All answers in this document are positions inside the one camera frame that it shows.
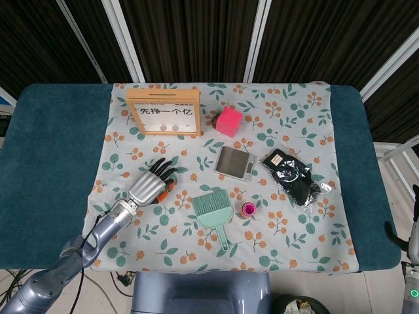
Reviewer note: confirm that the silver digital kitchen scale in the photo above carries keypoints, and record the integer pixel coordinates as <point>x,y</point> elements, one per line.
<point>232,162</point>

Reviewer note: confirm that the white metal rack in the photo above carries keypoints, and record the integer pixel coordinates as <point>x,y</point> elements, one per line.
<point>397,153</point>

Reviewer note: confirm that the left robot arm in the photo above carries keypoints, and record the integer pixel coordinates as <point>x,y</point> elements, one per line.
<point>65,261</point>

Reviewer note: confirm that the black gloves in plastic bag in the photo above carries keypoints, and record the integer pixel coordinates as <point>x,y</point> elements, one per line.
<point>293,178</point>

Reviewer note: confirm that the black waste bin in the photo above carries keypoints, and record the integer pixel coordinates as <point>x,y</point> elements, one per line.
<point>298,305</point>

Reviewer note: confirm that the dark electronic device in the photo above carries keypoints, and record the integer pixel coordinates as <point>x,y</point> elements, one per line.
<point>4,124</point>

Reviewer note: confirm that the floral printed tablecloth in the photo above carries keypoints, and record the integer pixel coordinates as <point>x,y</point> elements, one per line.
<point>262,242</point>

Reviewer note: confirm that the pink foam cube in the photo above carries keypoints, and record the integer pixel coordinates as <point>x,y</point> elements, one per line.
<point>229,119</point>

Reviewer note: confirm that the orange nested cup stack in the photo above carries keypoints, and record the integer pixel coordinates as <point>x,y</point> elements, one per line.
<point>248,210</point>

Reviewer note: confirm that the blue-grey robot torso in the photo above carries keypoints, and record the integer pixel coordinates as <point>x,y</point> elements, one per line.
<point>199,294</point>

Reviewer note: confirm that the white partition frame post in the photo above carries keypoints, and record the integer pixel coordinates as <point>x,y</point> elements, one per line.
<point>82,39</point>
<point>257,39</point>
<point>389,70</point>
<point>126,39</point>

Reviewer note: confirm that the blue and white board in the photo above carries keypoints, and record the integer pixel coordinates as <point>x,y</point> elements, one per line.
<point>6,98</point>

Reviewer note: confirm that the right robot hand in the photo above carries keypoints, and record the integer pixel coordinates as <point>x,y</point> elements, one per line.
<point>414,242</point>

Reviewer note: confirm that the mint green hand brush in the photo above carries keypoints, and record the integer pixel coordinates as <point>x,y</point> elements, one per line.
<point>214,217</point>

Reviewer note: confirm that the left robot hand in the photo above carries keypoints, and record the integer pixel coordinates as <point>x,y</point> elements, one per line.
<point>145,188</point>

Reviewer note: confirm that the wooden money box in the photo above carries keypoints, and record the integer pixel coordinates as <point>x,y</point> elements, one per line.
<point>163,95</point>

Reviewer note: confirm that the teal table cover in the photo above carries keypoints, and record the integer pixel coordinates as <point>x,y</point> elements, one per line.
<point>52,147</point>

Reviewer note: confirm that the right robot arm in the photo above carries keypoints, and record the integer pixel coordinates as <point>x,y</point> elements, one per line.
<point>412,291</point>

